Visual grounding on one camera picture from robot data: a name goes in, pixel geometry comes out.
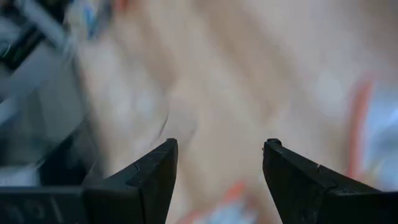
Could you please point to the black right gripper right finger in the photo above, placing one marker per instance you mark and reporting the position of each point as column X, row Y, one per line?
column 304, row 193

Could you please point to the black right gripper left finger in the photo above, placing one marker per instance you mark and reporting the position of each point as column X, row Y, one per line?
column 149, row 193

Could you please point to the orange Maruchan noodle pack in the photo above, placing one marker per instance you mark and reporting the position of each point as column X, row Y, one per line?
column 230, row 214
column 382, row 124

